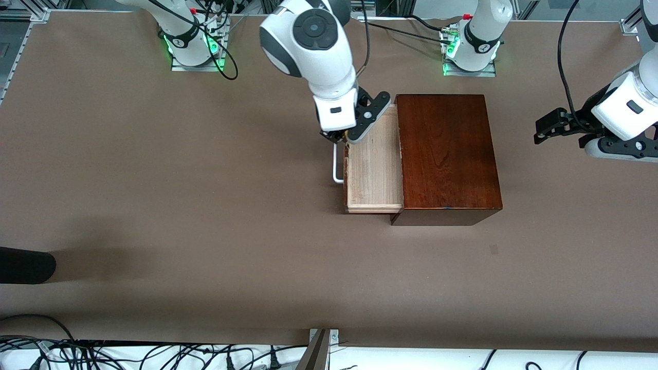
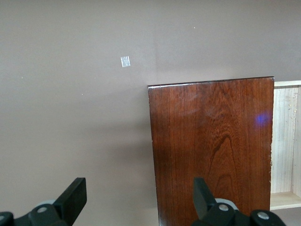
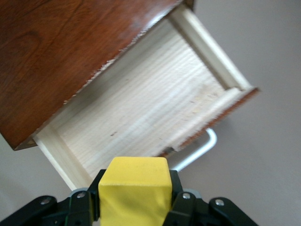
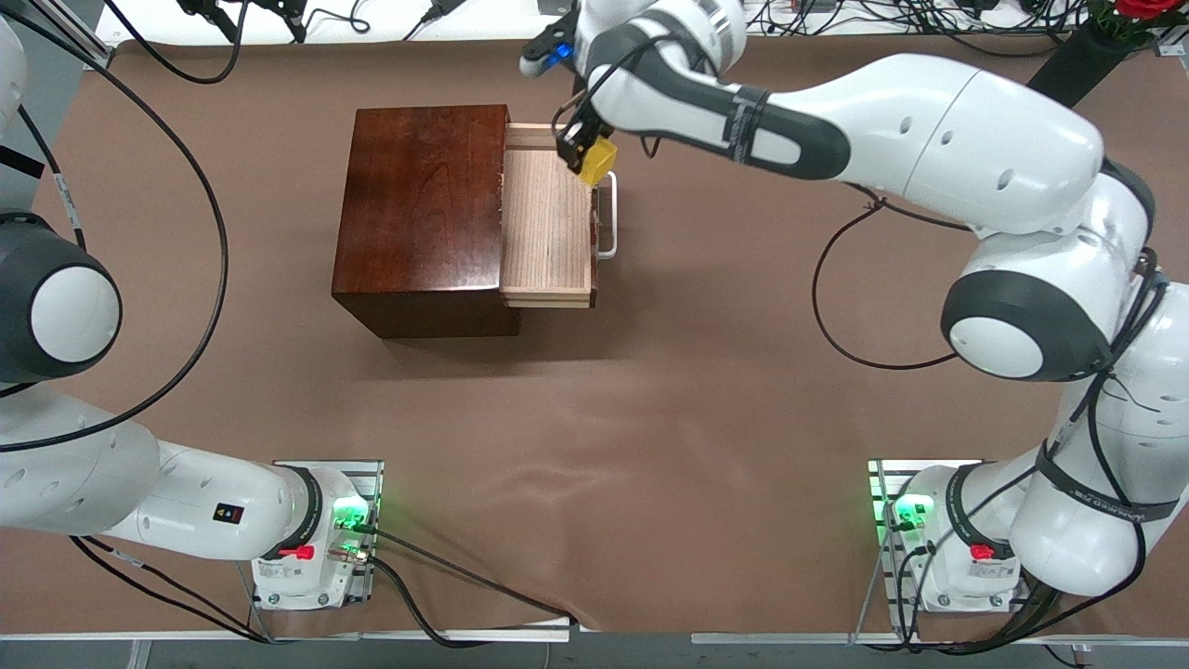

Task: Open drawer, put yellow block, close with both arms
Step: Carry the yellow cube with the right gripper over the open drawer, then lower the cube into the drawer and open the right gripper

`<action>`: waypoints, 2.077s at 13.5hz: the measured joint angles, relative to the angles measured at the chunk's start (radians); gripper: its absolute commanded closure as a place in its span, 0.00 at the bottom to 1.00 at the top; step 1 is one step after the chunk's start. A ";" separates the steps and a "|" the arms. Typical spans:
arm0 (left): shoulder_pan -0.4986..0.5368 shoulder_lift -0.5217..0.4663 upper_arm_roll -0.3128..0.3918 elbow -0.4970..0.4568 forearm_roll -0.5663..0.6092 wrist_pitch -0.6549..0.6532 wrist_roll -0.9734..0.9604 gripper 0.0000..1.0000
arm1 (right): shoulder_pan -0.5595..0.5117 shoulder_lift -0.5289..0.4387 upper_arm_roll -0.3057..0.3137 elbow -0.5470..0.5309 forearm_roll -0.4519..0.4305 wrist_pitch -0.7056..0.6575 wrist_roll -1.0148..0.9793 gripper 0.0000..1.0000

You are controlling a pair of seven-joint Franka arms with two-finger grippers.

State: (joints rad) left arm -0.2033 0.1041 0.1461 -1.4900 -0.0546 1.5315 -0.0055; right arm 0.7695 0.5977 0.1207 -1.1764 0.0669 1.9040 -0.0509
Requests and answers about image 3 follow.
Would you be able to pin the yellow cube block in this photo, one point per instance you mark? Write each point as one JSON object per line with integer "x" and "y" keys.
{"x": 134, "y": 188}

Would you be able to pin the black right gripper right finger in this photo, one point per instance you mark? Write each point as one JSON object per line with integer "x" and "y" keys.
{"x": 200, "y": 212}

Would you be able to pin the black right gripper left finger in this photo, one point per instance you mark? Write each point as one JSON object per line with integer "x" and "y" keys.
{"x": 47, "y": 212}

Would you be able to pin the dark wooden cabinet box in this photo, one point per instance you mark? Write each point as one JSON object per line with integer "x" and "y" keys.
{"x": 58, "y": 58}

